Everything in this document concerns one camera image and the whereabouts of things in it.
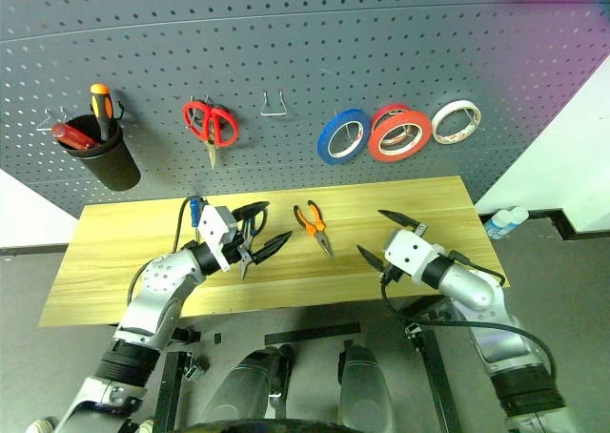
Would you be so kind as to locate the blue tape roll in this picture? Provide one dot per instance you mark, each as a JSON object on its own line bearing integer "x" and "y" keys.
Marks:
{"x": 326, "y": 139}

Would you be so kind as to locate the black cup holder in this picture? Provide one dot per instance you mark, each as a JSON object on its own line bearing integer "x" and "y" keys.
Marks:
{"x": 112, "y": 163}

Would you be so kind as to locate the black cup holder bracket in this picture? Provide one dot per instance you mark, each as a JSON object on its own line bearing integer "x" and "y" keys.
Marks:
{"x": 122, "y": 111}

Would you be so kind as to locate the black metal table frame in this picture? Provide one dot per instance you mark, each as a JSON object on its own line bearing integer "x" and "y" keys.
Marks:
{"x": 438, "y": 371}

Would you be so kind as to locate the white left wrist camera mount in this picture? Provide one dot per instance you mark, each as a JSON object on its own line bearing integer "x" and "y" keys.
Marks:
{"x": 212, "y": 232}

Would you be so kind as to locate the silver left robot leg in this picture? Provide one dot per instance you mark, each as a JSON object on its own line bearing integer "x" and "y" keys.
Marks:
{"x": 243, "y": 390}

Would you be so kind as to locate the silver right robot leg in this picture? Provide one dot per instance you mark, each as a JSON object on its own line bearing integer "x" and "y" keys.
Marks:
{"x": 362, "y": 390}

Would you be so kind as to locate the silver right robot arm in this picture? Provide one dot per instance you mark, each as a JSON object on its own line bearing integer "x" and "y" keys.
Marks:
{"x": 469, "y": 287}

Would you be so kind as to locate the dark rounded robot shape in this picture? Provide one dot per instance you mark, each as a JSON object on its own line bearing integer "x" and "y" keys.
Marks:
{"x": 267, "y": 426}

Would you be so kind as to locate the silver double peg hook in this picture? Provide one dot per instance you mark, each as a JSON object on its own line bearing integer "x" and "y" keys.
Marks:
{"x": 206, "y": 100}

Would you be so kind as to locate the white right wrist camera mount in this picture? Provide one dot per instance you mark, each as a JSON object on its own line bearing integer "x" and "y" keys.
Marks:
{"x": 407, "y": 252}

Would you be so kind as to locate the dark grey pegboard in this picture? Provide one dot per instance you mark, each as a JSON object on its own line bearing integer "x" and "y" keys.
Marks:
{"x": 305, "y": 47}

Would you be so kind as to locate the orange black screwdriver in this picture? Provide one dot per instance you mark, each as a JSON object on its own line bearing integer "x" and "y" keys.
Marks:
{"x": 101, "y": 106}

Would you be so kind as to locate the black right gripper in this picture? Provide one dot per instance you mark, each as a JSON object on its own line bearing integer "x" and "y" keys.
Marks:
{"x": 392, "y": 274}

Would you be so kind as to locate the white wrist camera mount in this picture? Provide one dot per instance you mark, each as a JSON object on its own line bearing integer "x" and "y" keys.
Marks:
{"x": 212, "y": 232}
{"x": 407, "y": 252}

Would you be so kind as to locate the blue white capped bottle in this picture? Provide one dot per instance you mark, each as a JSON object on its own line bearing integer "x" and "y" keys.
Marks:
{"x": 520, "y": 215}
{"x": 498, "y": 228}

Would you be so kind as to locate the silver metal bracket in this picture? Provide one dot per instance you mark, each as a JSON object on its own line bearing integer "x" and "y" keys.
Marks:
{"x": 194, "y": 370}

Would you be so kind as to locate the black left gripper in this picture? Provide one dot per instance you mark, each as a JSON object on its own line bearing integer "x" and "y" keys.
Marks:
{"x": 236, "y": 252}

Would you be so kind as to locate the orange black pliers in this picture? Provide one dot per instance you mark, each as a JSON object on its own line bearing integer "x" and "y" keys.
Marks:
{"x": 315, "y": 225}

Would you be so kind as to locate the silver robot leg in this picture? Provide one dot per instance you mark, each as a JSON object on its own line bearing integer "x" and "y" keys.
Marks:
{"x": 243, "y": 390}
{"x": 362, "y": 390}

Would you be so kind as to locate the white shoe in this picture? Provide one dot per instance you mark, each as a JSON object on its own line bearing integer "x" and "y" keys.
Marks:
{"x": 40, "y": 424}
{"x": 146, "y": 426}

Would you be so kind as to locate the white tape roll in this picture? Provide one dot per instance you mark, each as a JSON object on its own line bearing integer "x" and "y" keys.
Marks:
{"x": 441, "y": 118}

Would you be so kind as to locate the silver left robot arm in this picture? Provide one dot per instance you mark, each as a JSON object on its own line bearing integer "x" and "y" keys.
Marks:
{"x": 162, "y": 285}

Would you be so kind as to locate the wide red tape roll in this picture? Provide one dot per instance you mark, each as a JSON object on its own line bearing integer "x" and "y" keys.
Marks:
{"x": 379, "y": 147}

